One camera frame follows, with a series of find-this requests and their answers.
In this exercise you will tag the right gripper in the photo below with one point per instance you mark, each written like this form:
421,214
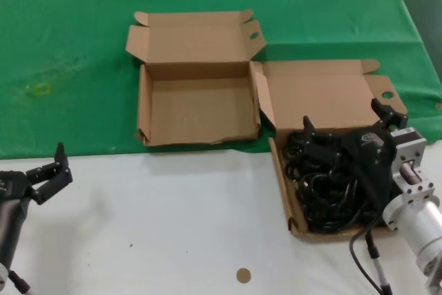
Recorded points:
367,150

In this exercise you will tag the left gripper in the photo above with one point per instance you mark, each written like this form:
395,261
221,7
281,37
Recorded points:
10,188

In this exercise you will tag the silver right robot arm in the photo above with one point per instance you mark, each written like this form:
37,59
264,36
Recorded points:
424,226

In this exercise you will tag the cardboard box with round hole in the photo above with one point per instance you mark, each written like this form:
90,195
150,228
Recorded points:
317,101

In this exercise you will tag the cardboard box with torn edge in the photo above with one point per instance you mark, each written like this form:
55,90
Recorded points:
200,112

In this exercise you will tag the green table cloth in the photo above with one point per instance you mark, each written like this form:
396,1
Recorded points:
69,32

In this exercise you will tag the round cardboard disc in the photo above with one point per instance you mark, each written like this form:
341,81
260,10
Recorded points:
243,275

